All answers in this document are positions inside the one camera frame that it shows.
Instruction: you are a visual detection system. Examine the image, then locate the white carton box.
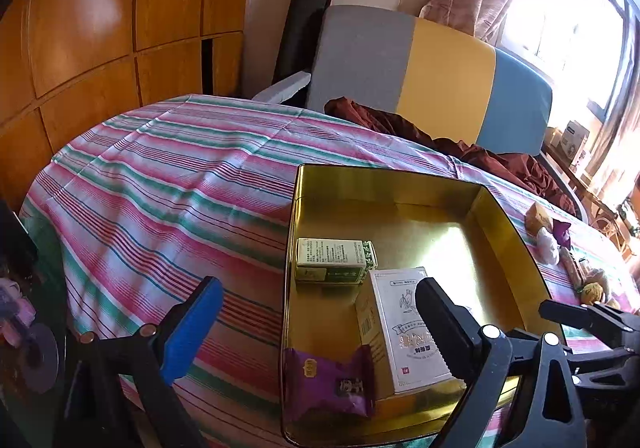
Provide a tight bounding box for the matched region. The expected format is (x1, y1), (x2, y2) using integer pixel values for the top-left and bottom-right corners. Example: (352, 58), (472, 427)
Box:
(355, 267), (468, 399)

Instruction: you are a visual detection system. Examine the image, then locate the white packet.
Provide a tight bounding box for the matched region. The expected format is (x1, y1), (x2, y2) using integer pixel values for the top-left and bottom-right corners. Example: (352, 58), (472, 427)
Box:
(536, 228), (561, 265)

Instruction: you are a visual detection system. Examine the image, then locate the grey yellow blue sofa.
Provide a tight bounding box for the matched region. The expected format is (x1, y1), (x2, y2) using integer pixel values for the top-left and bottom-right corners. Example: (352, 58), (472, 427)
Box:
(250, 4), (586, 219)

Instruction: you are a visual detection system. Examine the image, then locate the wooden wardrobe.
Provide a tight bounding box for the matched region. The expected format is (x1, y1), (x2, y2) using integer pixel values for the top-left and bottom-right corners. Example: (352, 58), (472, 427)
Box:
(0, 0), (258, 214)

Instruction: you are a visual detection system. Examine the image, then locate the silver harmonica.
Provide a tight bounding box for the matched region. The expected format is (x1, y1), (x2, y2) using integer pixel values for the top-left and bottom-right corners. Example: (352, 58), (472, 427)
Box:
(560, 248), (584, 287)

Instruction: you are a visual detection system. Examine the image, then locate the small purple snack packet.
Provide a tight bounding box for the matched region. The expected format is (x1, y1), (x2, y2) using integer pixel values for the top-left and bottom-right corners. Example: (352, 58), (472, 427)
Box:
(550, 220), (572, 249)

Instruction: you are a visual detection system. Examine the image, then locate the maroon cloth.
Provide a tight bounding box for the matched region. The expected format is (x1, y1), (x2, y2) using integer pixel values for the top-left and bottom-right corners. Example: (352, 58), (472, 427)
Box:
(324, 97), (576, 216)

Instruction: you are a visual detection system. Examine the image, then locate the green medicine box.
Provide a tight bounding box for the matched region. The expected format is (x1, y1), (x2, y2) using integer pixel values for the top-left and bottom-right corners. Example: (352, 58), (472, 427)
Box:
(294, 237), (378, 286)

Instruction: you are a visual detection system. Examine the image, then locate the pink purple object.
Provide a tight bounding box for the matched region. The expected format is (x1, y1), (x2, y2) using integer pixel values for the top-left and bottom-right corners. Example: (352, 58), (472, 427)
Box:
(0, 278), (37, 345)

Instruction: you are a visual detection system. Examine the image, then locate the gold metal tin box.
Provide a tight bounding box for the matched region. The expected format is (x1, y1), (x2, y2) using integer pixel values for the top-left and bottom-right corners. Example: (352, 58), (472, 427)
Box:
(280, 163), (568, 448)

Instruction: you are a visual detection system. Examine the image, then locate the black rolled mat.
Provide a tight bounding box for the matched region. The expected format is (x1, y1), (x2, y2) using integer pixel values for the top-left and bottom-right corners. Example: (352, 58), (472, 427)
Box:
(272, 0), (332, 96)

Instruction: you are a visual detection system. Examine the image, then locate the striped pink green cloth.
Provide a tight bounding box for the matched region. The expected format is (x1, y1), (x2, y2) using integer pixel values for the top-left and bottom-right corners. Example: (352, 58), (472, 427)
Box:
(20, 94), (640, 448)

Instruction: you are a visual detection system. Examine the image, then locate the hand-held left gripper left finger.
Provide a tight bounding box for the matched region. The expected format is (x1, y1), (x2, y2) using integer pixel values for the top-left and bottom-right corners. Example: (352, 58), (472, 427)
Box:
(65, 276), (224, 448)

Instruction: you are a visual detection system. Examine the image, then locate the white cardboard box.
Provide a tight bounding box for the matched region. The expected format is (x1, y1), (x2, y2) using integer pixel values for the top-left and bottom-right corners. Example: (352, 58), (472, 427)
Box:
(559, 120), (592, 165)

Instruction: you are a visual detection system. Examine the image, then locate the wooden side table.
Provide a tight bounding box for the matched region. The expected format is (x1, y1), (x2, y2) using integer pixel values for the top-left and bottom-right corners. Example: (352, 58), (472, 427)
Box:
(545, 143), (640, 256)

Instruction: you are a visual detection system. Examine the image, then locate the large purple snack packet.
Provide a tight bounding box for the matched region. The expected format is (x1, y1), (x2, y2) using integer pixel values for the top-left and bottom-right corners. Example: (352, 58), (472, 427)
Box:
(282, 345), (377, 421)

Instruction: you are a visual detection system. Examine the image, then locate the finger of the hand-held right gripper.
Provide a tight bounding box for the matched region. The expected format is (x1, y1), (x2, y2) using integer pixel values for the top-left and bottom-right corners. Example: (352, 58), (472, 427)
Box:
(567, 349), (640, 421)
(539, 299), (640, 354)

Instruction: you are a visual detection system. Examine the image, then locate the yellow sponge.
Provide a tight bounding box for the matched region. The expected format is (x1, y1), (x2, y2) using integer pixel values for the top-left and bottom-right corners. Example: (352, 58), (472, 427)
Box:
(525, 202), (554, 234)

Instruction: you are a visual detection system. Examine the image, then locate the window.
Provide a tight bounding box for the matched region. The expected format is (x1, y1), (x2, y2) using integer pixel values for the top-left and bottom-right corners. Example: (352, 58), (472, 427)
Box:
(500, 0), (632, 124)

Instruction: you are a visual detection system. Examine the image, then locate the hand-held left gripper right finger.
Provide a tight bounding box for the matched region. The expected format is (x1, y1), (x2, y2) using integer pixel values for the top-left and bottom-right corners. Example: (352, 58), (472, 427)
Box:
(415, 277), (587, 448)

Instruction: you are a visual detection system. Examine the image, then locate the grey round disc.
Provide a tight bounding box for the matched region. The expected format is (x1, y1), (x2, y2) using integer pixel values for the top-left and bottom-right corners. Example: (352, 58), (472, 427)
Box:
(24, 323), (59, 395)

